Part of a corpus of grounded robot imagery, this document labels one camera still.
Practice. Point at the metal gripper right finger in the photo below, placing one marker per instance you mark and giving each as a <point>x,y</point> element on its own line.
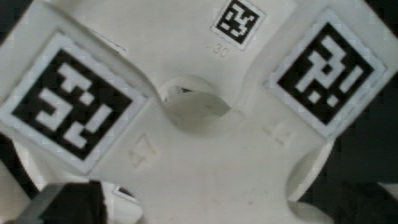
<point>358,203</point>

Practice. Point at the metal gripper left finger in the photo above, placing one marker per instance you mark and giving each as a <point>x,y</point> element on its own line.
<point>68,204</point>

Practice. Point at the white cross-shaped table base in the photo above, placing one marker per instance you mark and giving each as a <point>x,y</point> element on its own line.
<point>210,160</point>

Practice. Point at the white round table top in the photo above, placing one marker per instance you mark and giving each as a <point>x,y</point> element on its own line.
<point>194,38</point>

